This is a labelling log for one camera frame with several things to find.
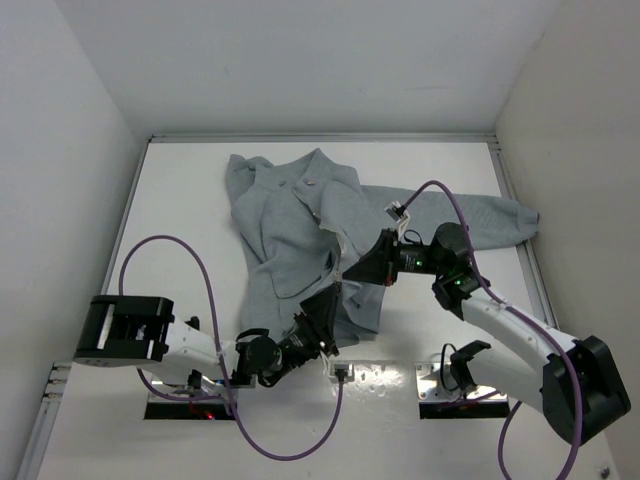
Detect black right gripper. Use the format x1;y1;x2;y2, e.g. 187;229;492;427
342;229;446;288

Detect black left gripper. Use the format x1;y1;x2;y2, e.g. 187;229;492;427
266;284;339;384

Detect grey zip jacket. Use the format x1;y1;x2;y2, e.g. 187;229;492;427
225;149;539;346

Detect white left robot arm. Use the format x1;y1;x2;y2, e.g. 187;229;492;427
73;282;341;388

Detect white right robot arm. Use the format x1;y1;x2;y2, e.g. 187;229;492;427
343;223;631;443

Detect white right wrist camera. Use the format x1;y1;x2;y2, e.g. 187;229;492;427
385;201;410;236

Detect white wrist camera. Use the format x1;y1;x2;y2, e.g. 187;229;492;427
385;201;410;236
323;359;355;384

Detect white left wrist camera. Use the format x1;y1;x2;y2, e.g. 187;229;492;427
323;359;355;384

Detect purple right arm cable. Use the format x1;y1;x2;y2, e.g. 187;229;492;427
399;179;584;480

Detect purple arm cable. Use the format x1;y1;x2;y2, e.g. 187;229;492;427
399;179;584;480
118;234;346;460

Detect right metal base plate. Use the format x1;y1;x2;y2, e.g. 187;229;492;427
414;361;508;404

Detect metal base plate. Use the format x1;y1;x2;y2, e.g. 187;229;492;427
147;375;237;403
414;361;508;404

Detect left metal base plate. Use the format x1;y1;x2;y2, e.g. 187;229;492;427
147;375;237;403

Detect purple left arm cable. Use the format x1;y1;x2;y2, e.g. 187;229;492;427
118;234;346;460

